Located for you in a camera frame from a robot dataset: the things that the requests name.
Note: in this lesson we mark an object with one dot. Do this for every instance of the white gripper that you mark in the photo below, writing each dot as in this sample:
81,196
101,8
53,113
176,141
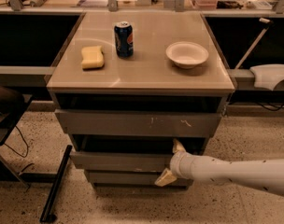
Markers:
177,165

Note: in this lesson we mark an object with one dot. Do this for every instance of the grey drawer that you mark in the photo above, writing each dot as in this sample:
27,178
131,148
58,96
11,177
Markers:
147,124
122,153
121,178

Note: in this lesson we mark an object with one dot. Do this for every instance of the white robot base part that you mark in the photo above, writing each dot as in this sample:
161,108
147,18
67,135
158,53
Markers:
267,76

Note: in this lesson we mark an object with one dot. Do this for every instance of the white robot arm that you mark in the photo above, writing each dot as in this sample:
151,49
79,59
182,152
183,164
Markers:
263,175

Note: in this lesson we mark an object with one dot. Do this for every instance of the grey bottom drawer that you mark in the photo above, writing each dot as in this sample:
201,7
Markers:
121,178

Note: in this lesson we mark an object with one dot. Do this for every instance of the grey drawer cabinet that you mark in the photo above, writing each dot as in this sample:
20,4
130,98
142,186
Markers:
147,81

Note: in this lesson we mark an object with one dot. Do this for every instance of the grey top drawer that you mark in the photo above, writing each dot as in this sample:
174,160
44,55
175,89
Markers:
147,124

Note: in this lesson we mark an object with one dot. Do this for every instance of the white bowl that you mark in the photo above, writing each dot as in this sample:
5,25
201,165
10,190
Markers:
186,55

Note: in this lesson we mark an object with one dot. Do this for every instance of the yellow sponge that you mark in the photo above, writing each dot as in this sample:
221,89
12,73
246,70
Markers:
92,57

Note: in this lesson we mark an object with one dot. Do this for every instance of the blue pepsi can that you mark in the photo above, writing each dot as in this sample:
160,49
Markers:
123,32

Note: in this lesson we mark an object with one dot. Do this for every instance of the black metal floor bar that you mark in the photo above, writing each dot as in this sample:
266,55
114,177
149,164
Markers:
47,215

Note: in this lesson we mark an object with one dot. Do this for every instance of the white leaning stick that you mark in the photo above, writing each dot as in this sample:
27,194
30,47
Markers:
267,24

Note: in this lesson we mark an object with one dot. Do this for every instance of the dark chair at left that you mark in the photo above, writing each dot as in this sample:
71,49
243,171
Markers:
12,106

